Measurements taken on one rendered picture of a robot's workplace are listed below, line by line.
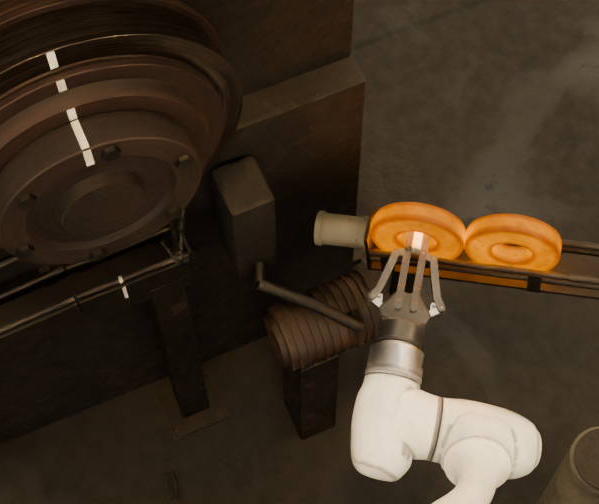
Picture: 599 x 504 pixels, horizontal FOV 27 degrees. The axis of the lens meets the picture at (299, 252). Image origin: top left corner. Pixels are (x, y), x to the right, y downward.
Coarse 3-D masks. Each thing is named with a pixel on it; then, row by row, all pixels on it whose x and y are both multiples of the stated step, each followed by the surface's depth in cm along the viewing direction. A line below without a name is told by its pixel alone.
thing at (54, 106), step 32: (96, 64) 152; (128, 64) 153; (160, 64) 156; (0, 96) 150; (32, 96) 150; (64, 96) 152; (96, 96) 153; (128, 96) 155; (160, 96) 158; (192, 96) 164; (0, 128) 153; (32, 128) 152; (192, 128) 167; (0, 160) 155
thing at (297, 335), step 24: (336, 288) 224; (360, 288) 223; (288, 312) 222; (312, 312) 221; (360, 312) 222; (288, 336) 220; (312, 336) 221; (336, 336) 222; (360, 336) 224; (288, 360) 223; (312, 360) 223; (336, 360) 233; (288, 384) 252; (312, 384) 238; (336, 384) 244; (288, 408) 267; (312, 408) 251; (312, 432) 264
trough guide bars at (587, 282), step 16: (384, 256) 211; (416, 256) 210; (464, 272) 210; (480, 272) 209; (496, 272) 209; (512, 272) 207; (528, 272) 206; (544, 272) 206; (528, 288) 210; (592, 288) 206
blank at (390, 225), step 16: (384, 208) 205; (400, 208) 203; (416, 208) 202; (432, 208) 202; (384, 224) 205; (400, 224) 204; (416, 224) 203; (432, 224) 202; (448, 224) 202; (384, 240) 210; (400, 240) 210; (432, 240) 210; (448, 240) 205; (464, 240) 207; (448, 256) 210
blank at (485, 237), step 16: (480, 224) 202; (496, 224) 200; (512, 224) 199; (528, 224) 199; (544, 224) 200; (480, 240) 203; (496, 240) 202; (512, 240) 201; (528, 240) 200; (544, 240) 199; (560, 240) 203; (480, 256) 208; (496, 256) 208; (512, 256) 209; (528, 256) 207; (544, 256) 204
